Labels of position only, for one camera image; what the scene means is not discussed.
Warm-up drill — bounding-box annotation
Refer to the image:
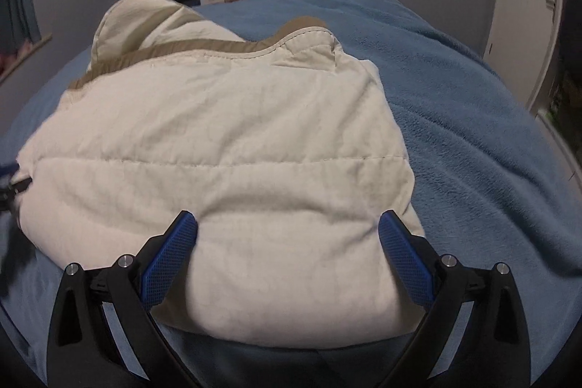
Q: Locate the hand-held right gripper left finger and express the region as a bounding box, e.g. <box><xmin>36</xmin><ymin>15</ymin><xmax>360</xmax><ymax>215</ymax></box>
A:
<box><xmin>45</xmin><ymin>211</ymin><xmax>201</xmax><ymax>388</ymax></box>

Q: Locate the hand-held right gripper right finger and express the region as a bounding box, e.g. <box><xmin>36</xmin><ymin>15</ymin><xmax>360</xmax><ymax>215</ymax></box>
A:
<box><xmin>378</xmin><ymin>210</ymin><xmax>532</xmax><ymax>388</ymax></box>

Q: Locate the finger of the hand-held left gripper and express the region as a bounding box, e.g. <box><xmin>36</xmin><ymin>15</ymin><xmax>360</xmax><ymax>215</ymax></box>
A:
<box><xmin>0</xmin><ymin>162</ymin><xmax>34</xmax><ymax>213</ymax></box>

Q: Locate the cream hooded puffer jacket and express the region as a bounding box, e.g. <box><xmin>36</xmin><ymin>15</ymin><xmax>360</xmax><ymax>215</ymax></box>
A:
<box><xmin>13</xmin><ymin>0</ymin><xmax>427</xmax><ymax>345</ymax></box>

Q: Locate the blue fleece blanket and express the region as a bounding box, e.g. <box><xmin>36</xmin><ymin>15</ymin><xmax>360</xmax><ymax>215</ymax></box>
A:
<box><xmin>0</xmin><ymin>0</ymin><xmax>578</xmax><ymax>388</ymax></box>

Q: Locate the white door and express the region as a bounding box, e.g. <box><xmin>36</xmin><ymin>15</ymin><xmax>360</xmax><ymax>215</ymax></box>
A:
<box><xmin>482</xmin><ymin>0</ymin><xmax>565</xmax><ymax>112</ymax></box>

